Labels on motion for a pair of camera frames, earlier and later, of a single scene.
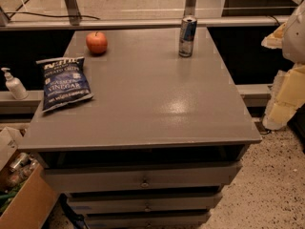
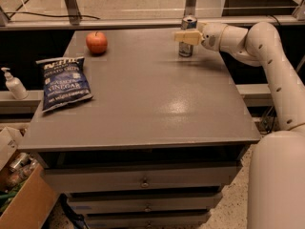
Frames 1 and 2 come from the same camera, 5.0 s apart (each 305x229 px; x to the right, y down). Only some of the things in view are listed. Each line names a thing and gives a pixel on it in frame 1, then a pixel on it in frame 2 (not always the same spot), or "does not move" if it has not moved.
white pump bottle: [14, 85] does not move
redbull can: [188, 33] does not move
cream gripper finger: [274, 40] to [192, 37]
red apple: [96, 43] does not move
